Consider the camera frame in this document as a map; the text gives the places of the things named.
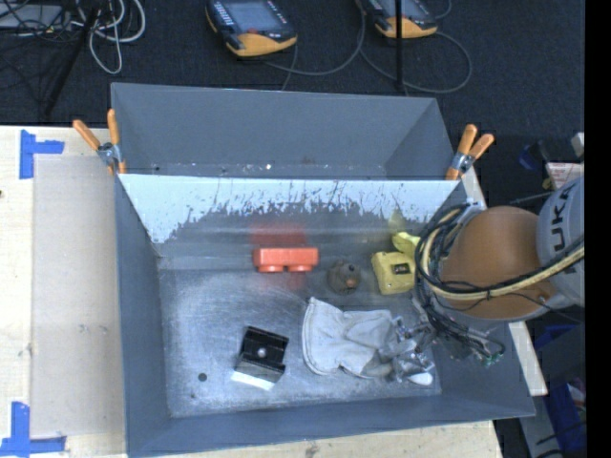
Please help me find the brown round toy animal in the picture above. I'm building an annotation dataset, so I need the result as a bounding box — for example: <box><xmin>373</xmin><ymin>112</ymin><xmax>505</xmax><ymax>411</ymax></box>
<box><xmin>326</xmin><ymin>260</ymin><xmax>363</xmax><ymax>297</ymax></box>

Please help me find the grey metal bin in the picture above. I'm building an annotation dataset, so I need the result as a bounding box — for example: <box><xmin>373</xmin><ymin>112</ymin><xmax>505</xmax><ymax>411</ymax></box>
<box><xmin>109</xmin><ymin>82</ymin><xmax>537</xmax><ymax>458</ymax></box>

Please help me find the orange toy brick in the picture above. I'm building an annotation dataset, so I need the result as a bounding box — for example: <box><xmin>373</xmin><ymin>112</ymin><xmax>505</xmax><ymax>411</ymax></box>
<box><xmin>252</xmin><ymin>246</ymin><xmax>320</xmax><ymax>275</ymax></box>

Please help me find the pale wood flat board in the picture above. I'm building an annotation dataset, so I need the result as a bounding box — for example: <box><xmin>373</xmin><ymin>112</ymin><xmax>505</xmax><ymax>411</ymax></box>
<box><xmin>29</xmin><ymin>153</ymin><xmax>128</xmax><ymax>441</ymax></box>

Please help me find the yellow crumpled lump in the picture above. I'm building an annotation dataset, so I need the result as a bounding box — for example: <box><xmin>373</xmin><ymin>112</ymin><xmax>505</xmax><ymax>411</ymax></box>
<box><xmin>391</xmin><ymin>230</ymin><xmax>424</xmax><ymax>258</ymax></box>

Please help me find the yellow box with dark label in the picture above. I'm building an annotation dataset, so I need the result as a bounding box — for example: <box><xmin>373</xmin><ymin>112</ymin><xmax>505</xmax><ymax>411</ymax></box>
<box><xmin>370</xmin><ymin>250</ymin><xmax>417</xmax><ymax>297</ymax></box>

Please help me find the white cloth glove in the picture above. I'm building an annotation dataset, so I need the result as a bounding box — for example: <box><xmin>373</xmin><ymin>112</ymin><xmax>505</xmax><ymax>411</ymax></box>
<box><xmin>301</xmin><ymin>296</ymin><xmax>408</xmax><ymax>380</ymax></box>

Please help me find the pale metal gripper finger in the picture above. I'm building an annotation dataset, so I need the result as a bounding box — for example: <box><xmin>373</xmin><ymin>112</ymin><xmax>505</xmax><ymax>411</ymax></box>
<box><xmin>389</xmin><ymin>348</ymin><xmax>435</xmax><ymax>386</ymax></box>
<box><xmin>393</xmin><ymin>320</ymin><xmax>432</xmax><ymax>348</ymax></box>

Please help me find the black block with white base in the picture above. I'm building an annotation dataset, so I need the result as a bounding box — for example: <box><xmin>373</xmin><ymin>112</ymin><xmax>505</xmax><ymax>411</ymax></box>
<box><xmin>231</xmin><ymin>325</ymin><xmax>290</xmax><ymax>392</ymax></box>

